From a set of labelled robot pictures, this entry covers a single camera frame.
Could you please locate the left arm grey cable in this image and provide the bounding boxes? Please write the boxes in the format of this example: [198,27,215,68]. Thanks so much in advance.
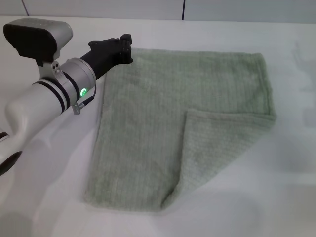
[71,83,97,116]

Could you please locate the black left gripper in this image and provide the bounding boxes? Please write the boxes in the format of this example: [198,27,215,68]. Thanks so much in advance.
[80,33,135,80]

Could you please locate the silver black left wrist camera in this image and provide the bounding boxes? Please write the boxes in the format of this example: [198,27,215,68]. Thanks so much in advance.
[2,17,74,81]

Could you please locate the light green ribbed towel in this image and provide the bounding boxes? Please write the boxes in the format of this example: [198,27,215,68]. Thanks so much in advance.
[82,48,277,213]

